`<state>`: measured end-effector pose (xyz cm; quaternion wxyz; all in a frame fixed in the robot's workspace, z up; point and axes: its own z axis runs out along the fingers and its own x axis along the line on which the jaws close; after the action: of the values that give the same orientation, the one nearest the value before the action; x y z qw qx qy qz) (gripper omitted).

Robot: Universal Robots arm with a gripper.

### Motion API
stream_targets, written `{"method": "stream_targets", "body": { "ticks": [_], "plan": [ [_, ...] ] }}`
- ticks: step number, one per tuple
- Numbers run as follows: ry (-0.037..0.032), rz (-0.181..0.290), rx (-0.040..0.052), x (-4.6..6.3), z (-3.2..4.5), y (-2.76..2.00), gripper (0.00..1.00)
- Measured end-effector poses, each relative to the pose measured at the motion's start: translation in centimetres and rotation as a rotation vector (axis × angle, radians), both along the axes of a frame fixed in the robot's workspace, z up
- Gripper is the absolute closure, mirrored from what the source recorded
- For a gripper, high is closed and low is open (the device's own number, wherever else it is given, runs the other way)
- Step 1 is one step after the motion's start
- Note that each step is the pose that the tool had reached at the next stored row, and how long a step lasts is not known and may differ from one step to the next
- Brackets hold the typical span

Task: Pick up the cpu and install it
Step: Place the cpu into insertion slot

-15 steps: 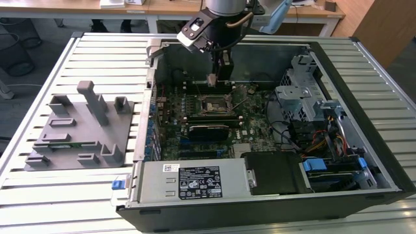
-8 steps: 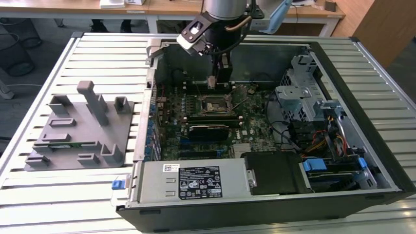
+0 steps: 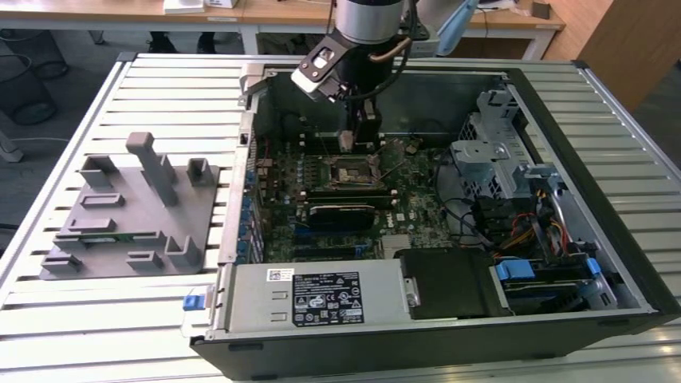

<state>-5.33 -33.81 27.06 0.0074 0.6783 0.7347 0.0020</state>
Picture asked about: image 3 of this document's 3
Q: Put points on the white box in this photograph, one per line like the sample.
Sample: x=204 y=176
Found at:
x=183 y=6
x=219 y=3

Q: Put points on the white camera with black bracket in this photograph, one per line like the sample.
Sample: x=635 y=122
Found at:
x=311 y=81

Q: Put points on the green motherboard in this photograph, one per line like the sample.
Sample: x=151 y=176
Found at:
x=425 y=223

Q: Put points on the black mesh wastebasket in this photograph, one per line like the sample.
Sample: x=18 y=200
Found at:
x=27 y=99
x=51 y=52

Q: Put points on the grey plastic parts rack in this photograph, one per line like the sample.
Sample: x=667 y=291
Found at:
x=139 y=223

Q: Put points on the silver metal drive cage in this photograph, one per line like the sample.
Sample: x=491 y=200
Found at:
x=479 y=167

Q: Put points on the blue case latch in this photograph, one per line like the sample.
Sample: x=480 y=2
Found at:
x=192 y=303

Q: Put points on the blue disk carrier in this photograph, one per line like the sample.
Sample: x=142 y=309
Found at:
x=513 y=273

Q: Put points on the black RAM slot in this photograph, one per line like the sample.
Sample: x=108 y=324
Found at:
x=351 y=194
x=351 y=202
x=322 y=147
x=322 y=138

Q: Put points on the silver chipset heatsink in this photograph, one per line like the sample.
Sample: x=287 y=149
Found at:
x=396 y=244

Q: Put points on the small black graphics card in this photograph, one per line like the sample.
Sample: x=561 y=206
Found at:
x=340 y=218

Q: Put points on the CPU socket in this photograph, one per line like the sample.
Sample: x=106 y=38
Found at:
x=351 y=172

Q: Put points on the thin metal locking lever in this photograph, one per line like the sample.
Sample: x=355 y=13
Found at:
x=395 y=167
x=326 y=147

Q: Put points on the black expansion slot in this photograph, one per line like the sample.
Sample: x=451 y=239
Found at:
x=324 y=251

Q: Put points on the round coin cell battery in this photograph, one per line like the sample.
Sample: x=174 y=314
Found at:
x=410 y=148

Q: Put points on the silver CPU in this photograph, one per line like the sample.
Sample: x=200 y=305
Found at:
x=347 y=141

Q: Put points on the small black box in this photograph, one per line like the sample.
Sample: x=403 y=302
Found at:
x=541 y=10

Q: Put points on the wooden desk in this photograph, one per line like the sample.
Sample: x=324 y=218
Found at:
x=107 y=14
x=511 y=20

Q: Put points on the blue plastic clip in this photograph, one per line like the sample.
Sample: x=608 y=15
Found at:
x=593 y=269

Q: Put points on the silver power supply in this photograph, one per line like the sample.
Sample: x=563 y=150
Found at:
x=250 y=297

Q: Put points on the wooden cabinet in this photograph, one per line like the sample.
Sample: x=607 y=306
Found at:
x=628 y=40

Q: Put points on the black PC case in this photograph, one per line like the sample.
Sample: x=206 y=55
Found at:
x=372 y=351

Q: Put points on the green RAM stick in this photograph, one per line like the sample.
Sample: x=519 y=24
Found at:
x=107 y=239

